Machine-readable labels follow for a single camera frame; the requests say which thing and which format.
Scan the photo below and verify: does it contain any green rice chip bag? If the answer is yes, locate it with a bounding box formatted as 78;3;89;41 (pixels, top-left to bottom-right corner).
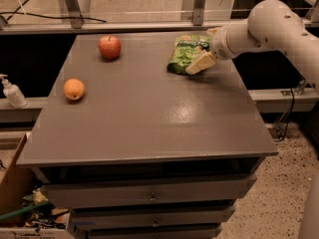
166;35;210;75

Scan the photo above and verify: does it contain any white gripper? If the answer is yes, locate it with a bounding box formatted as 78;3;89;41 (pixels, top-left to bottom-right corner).
184;23;248;76

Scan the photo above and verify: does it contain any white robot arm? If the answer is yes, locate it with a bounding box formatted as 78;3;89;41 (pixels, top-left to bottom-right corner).
207;0;319;239

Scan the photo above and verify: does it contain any red apple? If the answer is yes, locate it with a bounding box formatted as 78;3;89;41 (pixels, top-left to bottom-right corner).
98;36;122;60

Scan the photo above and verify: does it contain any orange fruit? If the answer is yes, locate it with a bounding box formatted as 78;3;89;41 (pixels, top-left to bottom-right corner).
63;79;85;101

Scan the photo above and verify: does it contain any green stick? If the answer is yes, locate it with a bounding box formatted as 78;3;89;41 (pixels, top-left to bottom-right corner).
0;201;51;221

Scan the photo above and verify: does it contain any white pump bottle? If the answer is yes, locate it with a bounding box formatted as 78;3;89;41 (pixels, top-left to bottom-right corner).
0;74;27;109

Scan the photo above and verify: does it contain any black cable on floor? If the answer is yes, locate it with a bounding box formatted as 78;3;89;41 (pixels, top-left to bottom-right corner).
0;0;108;24

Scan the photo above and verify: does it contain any black cable by cabinet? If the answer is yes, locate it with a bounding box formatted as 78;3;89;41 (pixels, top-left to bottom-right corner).
273;88;297;142

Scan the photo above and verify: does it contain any cardboard box with clutter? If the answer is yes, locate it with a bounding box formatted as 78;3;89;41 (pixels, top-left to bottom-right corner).
0;132;75;239

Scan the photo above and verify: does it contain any grey drawer cabinet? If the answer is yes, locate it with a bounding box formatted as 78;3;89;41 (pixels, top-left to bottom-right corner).
18;33;277;239

